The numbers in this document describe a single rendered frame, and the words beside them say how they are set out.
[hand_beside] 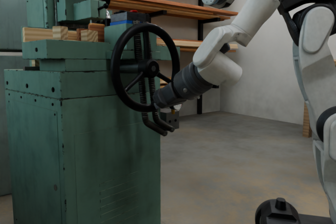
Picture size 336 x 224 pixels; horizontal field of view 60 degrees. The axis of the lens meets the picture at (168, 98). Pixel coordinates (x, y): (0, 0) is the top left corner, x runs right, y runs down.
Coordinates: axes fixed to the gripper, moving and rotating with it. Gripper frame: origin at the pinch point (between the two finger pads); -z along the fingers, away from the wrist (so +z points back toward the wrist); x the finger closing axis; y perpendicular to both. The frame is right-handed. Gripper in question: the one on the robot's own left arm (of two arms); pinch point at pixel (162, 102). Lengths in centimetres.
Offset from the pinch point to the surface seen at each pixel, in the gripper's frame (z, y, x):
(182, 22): -170, 164, 288
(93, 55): -14.5, 26.0, -6.3
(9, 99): -67, 36, -18
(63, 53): -14.4, 27.0, -17.2
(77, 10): -24, 52, 2
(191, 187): -84, -39, 79
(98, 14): -16.3, 44.9, 4.5
